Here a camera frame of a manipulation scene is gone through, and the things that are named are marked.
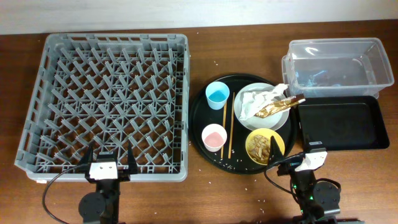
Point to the white paper napkin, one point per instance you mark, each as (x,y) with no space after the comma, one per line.
(254,101)

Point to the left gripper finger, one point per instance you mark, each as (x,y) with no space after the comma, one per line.
(132,164)
(87,157)

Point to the round black serving tray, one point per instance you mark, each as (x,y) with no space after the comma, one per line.
(201,115)

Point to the pink plastic cup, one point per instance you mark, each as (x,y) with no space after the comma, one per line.
(214,137)

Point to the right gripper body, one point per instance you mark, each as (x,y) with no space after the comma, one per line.
(290,168)

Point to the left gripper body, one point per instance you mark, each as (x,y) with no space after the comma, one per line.
(122,174)

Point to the yellow bowl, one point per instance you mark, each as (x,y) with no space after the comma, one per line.
(268,133)

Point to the brown food scraps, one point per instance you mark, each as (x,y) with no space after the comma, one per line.
(259,148)

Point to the light blue plastic cup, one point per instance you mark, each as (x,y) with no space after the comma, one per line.
(217,94)

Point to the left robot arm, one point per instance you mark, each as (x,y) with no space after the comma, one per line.
(102,205)

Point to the grey plastic dishwasher rack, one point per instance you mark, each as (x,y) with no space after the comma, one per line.
(112,93)

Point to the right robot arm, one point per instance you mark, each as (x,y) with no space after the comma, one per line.
(318,199)

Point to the black rectangular tray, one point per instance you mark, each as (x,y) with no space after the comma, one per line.
(344,123)

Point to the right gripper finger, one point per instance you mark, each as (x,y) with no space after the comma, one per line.
(275,155)
(306,142)

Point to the wooden chopstick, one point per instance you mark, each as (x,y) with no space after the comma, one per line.
(231,128)
(224,125)

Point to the gold foil snack wrapper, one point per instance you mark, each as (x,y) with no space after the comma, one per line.
(280,106)

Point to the clear plastic waste bin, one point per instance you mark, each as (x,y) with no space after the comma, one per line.
(336,67)

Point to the white round plate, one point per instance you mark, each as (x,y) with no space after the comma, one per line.
(273,122)

